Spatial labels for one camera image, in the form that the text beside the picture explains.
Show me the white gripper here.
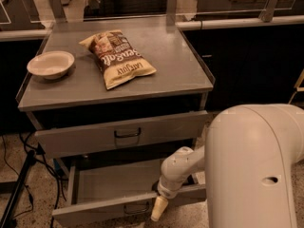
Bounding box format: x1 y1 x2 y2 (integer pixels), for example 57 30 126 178
151 175 182 221

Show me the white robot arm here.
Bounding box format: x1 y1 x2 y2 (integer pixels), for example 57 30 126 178
151 104 304 228

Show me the grey top drawer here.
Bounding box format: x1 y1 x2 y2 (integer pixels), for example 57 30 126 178
35 110 208 159

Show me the grey metal drawer cabinet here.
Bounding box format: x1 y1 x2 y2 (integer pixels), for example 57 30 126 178
15 15 216 163

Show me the sea salt chips bag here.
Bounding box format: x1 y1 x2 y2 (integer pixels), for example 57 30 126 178
80 29 157 90

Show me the black tripod leg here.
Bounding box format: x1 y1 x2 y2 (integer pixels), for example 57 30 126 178
0 150 34 228

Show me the white bowl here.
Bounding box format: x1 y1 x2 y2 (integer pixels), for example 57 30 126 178
27 51 75 80

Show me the grey background counter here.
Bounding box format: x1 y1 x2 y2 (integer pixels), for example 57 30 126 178
197 0 304 18

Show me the black floor cable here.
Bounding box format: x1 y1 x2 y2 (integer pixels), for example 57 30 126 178
0 131 68 228

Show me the wheeled cart frame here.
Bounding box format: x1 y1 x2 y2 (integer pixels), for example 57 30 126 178
289 68 304 104

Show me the white horizontal rail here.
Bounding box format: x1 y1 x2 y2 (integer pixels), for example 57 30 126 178
176 15 304 30

